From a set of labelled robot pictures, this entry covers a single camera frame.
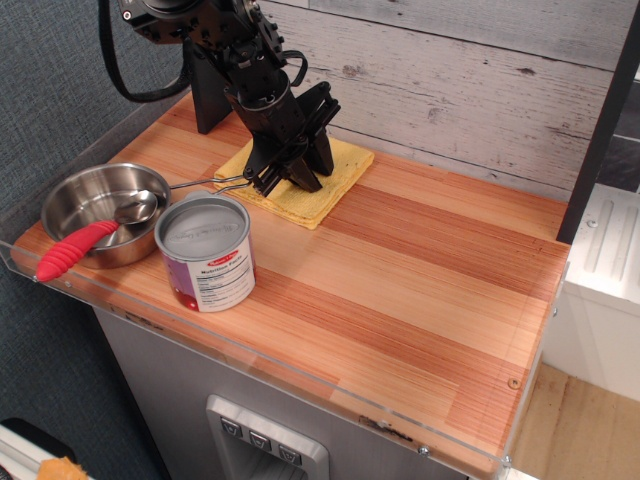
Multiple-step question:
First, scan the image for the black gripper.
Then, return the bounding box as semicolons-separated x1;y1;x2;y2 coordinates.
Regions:
225;82;340;197

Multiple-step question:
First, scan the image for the yellow cloth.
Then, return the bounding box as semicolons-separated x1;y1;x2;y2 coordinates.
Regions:
232;138;374;230

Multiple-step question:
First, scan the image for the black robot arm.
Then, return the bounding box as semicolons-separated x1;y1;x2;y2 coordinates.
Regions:
99;1;340;196

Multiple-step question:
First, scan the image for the toy tin can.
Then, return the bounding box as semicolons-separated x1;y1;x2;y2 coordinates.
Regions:
154;191;256;312

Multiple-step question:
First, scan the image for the grey toy fridge cabinet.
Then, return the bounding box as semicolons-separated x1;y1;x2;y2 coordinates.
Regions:
95;309;463;479

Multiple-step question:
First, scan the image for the silver dispenser panel with buttons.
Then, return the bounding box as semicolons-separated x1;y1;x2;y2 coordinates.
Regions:
206;394;331;479

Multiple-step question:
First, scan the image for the white appliance at right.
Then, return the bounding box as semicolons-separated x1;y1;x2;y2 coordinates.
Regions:
542;184;639;400

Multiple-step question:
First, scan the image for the orange object bottom left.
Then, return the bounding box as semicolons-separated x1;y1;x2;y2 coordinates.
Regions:
36;457;89;480

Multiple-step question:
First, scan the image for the black and white base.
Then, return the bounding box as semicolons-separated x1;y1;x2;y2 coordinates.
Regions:
1;418;77;479

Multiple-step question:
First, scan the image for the black braided cable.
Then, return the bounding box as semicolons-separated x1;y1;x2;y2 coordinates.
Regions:
97;0;194;105

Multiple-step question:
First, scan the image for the spoon with red handle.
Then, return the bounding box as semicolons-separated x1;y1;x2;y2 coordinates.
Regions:
35;190;158;282

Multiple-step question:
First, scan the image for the steel pot with wire handle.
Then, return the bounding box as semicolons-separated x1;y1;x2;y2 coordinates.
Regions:
40;162;254;270

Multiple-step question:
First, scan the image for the dark right post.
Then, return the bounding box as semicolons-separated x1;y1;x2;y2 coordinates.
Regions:
556;3;639;245

